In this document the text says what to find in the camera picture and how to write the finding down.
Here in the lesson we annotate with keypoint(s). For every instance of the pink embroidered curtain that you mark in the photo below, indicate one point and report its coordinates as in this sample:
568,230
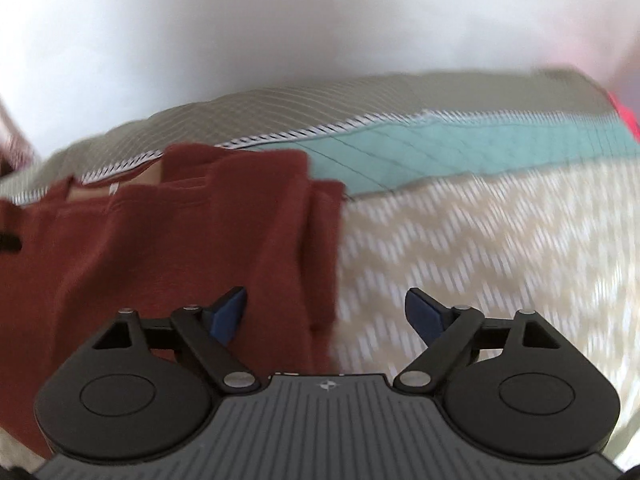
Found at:
15,135

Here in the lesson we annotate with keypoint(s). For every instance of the rust red sweater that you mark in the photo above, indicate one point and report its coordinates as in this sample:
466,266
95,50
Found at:
150,250

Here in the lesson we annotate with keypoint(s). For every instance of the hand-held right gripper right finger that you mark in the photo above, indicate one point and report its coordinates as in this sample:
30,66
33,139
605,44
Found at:
425,312

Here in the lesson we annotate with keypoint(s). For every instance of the patterned quilted bedspread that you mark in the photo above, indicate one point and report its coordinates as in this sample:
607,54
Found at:
475,240

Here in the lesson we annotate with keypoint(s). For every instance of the pink bed sheet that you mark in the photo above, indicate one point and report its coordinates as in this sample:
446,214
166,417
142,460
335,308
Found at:
627,112

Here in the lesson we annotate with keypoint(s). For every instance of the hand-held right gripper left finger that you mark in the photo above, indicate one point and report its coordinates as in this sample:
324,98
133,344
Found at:
227,312

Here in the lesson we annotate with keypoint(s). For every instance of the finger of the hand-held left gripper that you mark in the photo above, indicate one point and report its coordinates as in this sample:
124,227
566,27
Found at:
7,243

